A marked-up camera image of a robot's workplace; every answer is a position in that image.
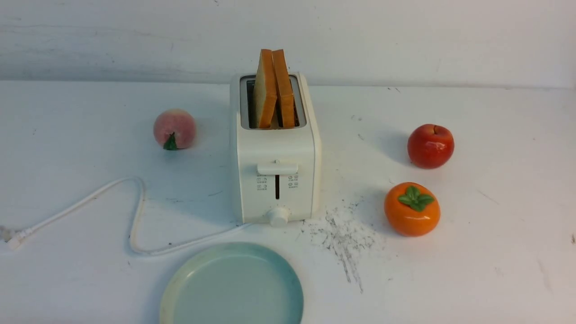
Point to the pink peach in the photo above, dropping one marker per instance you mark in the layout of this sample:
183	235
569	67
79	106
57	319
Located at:
175	129

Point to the orange persimmon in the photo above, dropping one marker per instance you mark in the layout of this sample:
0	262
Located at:
411	209

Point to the red apple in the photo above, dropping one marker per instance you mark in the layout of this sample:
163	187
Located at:
430	146

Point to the light blue plate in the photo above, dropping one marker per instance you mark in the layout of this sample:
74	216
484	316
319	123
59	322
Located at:
234	283

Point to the white two-slot toaster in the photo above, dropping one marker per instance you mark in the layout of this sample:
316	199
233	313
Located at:
275	174

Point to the toast slice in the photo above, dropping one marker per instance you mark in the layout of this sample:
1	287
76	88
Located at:
264	93
285	95

